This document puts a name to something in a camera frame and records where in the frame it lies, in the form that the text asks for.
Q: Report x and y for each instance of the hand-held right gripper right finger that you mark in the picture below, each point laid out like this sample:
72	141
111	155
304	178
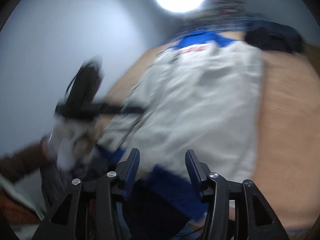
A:
192	167

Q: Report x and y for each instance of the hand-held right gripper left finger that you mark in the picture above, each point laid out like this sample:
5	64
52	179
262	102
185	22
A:
132	170

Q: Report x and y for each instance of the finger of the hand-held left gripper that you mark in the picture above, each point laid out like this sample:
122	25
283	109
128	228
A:
120	109

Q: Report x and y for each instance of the beige and blue work jacket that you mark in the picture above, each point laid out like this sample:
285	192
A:
200	105

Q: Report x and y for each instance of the dark blue clothes pile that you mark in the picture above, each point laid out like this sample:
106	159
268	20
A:
275	38

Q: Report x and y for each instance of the person's left hand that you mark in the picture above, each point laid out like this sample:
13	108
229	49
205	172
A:
67	142

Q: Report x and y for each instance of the folded floral quilt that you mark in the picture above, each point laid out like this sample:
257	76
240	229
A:
227	2

